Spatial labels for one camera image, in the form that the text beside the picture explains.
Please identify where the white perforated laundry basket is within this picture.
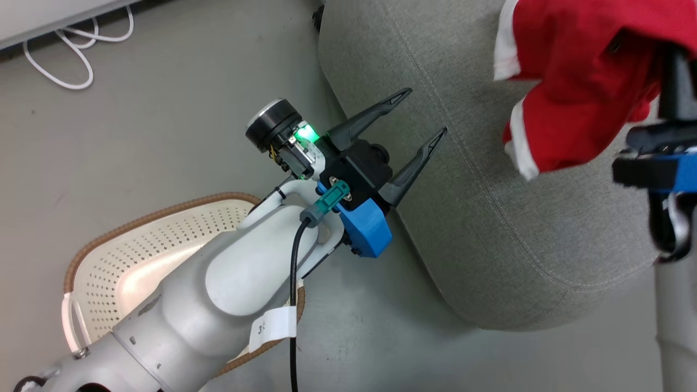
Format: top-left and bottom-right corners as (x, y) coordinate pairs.
(63, 192), (305, 379)

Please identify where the white floor cable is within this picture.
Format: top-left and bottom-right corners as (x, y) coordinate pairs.
(22, 5), (135, 90)

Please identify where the grey fabric sofa seat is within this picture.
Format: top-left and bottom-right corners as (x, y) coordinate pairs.
(317, 0), (697, 332)

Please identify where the white furniture panel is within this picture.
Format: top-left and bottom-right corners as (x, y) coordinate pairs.
(0, 0), (142, 50)

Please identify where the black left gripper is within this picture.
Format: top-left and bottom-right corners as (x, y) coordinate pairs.
(245, 88), (448, 209)

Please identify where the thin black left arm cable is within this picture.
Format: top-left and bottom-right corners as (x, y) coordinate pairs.
(248, 174), (295, 214)

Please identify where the white paper cable tag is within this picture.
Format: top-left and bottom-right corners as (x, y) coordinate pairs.
(249, 306), (298, 353)

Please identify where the red garment with white trim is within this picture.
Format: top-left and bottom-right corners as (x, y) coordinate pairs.
(493, 0), (697, 181)

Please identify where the black left camera cable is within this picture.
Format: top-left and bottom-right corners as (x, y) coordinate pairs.
(288, 217), (314, 392)

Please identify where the teal camera cable plug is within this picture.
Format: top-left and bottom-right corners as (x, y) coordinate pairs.
(299, 180), (352, 226)

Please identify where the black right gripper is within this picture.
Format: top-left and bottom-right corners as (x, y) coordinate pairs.
(625, 44), (697, 161)

